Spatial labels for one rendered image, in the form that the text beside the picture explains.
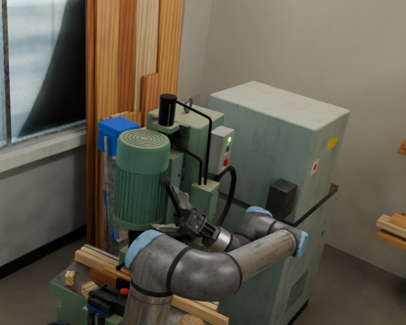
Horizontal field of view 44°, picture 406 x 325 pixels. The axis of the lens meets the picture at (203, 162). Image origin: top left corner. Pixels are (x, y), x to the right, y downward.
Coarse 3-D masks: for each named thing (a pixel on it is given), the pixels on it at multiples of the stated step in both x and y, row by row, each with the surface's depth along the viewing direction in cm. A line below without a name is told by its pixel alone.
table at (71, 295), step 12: (72, 264) 198; (84, 264) 198; (60, 276) 190; (84, 276) 192; (60, 288) 185; (72, 288) 185; (72, 300) 184; (84, 300) 181; (180, 312) 181; (168, 324) 175
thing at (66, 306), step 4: (64, 304) 187; (68, 304) 186; (64, 308) 188; (68, 308) 187; (72, 308) 186; (76, 308) 185; (72, 312) 187; (76, 312) 186; (80, 312) 185; (80, 316) 185
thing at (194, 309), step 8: (80, 256) 198; (88, 256) 197; (88, 264) 197; (96, 264) 195; (104, 264) 194; (176, 296) 183; (176, 304) 183; (184, 304) 181; (192, 304) 180; (192, 312) 180; (200, 312) 179; (208, 312) 177; (216, 312) 178; (208, 320) 178; (216, 320) 176; (224, 320) 175
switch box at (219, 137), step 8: (216, 128) 190; (224, 128) 191; (216, 136) 185; (224, 136) 184; (232, 136) 191; (216, 144) 186; (224, 144) 186; (216, 152) 187; (224, 152) 189; (216, 160) 188; (224, 160) 191; (208, 168) 191; (216, 168) 189; (224, 168) 194
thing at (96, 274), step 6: (90, 270) 186; (96, 270) 184; (90, 276) 187; (96, 276) 185; (102, 276) 184; (108, 276) 182; (114, 276) 182; (96, 282) 186; (102, 282) 185; (108, 282) 183; (114, 282) 182
